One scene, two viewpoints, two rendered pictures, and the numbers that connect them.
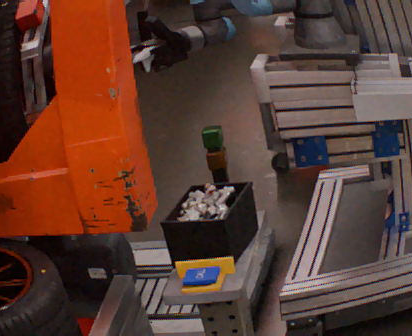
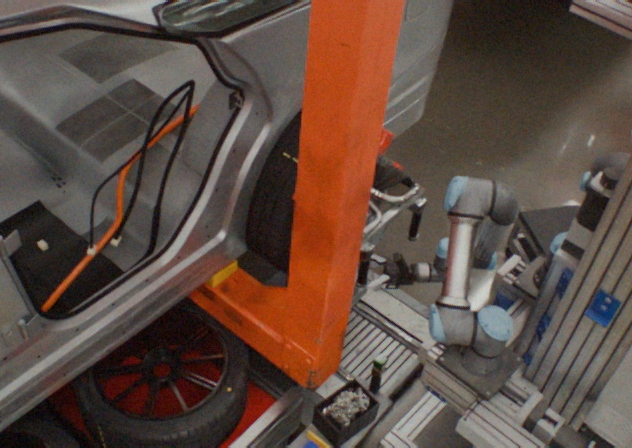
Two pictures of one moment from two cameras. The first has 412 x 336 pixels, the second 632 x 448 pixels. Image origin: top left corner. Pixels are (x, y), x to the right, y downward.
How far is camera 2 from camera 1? 1.78 m
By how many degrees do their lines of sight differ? 32
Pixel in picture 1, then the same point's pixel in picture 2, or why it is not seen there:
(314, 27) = (473, 359)
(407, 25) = (578, 381)
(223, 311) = not seen: outside the picture
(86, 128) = (298, 340)
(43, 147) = (273, 320)
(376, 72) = (500, 408)
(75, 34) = (303, 295)
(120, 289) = (284, 405)
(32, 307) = (188, 430)
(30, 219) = (250, 338)
